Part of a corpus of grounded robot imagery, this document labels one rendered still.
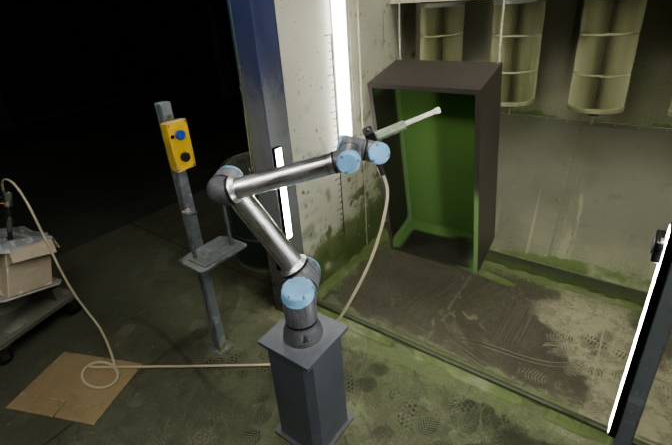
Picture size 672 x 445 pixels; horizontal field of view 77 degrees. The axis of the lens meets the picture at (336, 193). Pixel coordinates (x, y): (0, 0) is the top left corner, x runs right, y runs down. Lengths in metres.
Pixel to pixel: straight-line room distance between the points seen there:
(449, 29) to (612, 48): 1.07
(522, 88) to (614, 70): 0.55
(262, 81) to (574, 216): 2.40
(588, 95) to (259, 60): 2.08
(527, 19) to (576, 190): 1.27
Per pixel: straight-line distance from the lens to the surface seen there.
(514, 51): 3.32
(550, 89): 3.67
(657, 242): 1.49
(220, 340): 3.03
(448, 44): 3.49
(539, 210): 3.57
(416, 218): 3.19
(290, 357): 2.01
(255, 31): 2.42
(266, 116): 2.49
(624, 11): 3.18
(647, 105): 3.63
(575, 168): 3.61
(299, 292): 1.91
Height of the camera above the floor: 2.07
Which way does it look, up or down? 25 degrees down
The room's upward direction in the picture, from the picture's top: 4 degrees counter-clockwise
